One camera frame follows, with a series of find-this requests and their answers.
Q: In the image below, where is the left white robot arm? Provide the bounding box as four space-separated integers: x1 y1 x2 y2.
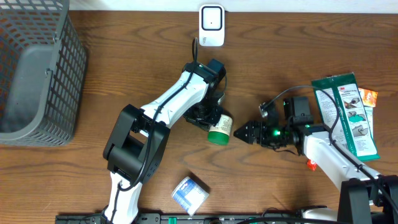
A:
101 59 226 223

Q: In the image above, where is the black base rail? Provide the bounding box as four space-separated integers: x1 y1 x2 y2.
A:
55 212 368 224

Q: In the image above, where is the green lid beige jar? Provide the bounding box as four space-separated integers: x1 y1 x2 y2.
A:
208 114 233 146

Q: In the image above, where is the mint green snack pack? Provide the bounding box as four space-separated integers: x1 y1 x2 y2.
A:
364 106 374 136

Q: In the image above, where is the red stick packet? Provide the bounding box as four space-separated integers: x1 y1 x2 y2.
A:
307 159 317 171

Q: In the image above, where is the orange small packet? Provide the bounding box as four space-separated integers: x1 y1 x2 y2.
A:
358 88 378 108

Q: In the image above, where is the green 3M wipes pack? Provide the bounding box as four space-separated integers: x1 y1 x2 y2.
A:
312 73 380 162

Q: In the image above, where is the white barcode scanner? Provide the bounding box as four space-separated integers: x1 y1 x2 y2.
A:
199 4 225 47

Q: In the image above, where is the blue white round tub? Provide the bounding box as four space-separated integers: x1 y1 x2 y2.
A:
171 177 209 216

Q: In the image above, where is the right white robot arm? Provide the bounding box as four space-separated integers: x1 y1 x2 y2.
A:
233 121 397 223

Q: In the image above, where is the grey mesh basket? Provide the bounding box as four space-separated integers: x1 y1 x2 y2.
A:
1 0 88 146

